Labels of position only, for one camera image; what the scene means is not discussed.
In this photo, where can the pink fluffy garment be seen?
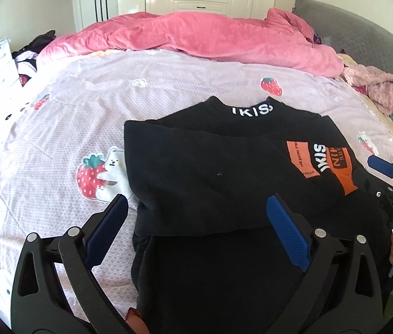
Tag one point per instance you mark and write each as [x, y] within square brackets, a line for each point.
[379, 87]

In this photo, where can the black sweater with orange patches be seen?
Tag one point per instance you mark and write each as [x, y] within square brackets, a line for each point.
[200, 177]

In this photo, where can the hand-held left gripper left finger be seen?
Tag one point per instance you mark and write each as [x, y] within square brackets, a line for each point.
[107, 228]

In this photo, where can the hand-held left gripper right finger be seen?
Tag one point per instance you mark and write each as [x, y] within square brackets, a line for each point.
[288, 231]

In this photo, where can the pile of dark clothes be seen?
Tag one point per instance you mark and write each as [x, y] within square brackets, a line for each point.
[33, 50]

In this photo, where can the white door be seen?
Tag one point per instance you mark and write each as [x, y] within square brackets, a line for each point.
[85, 7]

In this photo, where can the strawberry print bed sheet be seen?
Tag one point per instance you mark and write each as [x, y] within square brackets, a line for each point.
[78, 111]

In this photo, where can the grey padded headboard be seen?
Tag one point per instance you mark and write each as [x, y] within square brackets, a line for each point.
[367, 34]

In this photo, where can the pink duvet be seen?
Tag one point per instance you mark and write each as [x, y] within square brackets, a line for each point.
[182, 34]

